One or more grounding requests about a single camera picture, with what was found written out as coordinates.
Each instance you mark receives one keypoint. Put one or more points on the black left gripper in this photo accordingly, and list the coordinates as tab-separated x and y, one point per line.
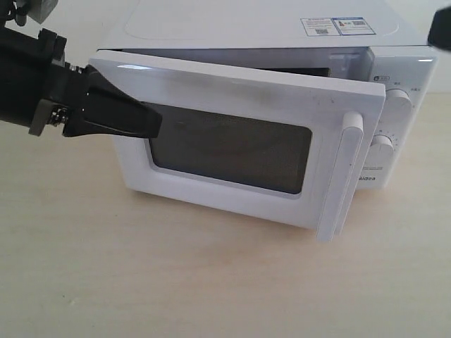
39	88

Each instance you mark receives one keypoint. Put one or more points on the white microwave door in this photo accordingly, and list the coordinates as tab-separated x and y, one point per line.
277	146

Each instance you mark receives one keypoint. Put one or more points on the white lower microwave knob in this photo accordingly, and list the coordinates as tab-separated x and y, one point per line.
380	151

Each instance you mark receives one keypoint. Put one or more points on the white microwave oven body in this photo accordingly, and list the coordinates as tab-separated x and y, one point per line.
268	35

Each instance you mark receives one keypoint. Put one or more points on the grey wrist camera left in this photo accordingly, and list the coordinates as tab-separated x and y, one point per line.
37	10

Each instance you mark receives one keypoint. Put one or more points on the white microwave knob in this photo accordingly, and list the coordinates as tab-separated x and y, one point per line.
380	151
397	102

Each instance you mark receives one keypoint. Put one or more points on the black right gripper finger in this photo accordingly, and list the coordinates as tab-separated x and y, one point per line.
440	29

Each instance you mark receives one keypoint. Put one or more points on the white upper microwave knob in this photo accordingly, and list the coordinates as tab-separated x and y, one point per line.
397	102

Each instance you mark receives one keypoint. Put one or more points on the warning label sticker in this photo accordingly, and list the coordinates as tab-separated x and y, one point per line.
338	26

